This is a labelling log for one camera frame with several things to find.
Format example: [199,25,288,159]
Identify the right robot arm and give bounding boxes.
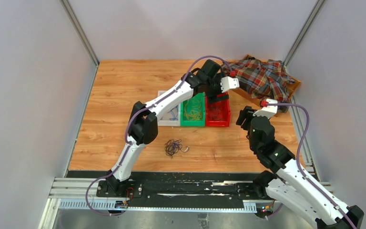
[236,104,364,229]

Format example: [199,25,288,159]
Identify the sorted wires in bin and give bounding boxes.
[167,107,180,122]

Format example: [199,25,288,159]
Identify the white plastic bin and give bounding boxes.
[157,104,181,126]

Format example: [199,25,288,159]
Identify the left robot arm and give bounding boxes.
[104,55,235,197]

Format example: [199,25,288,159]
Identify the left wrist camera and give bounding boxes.
[220,76,240,93]

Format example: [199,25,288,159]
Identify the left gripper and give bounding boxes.
[205,73,230,104]

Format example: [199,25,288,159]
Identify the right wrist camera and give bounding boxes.
[253,106,278,119]

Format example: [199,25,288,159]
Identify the plaid shirt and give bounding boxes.
[220,56,295,114]

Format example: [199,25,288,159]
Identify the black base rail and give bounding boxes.
[49,170,285,219]

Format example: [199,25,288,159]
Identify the wooden tray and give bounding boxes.
[222,54,302,117]

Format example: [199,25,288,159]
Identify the brown wires in red bin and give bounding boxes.
[208,103,226,122]

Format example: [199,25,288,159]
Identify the green plastic bin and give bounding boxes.
[181,93,206,127]

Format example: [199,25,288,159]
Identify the red plastic bin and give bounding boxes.
[205,97,231,127]

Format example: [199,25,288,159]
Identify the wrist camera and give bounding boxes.
[220,76,240,93]
[253,106,278,119]

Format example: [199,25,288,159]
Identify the wire bundle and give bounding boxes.
[164,139,190,159]

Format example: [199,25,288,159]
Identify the yellow wires in green bin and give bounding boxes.
[183,98,205,121]

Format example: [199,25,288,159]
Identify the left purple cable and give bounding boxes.
[85,55,237,217]

